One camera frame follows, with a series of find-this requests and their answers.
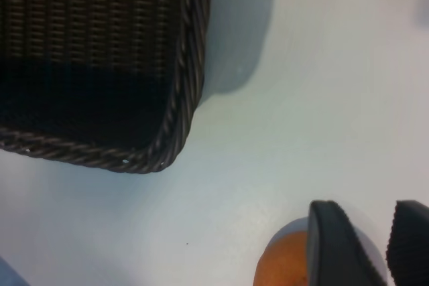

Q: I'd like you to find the orange fruit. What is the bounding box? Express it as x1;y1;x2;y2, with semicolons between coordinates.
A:
253;230;311;286

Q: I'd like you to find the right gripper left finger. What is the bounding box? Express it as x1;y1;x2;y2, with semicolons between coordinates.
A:
306;200;390;286

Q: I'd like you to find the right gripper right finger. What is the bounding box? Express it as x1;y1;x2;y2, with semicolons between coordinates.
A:
386;200;429;286

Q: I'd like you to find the dark brown wicker basket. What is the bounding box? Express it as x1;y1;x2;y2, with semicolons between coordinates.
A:
0;0;215;175

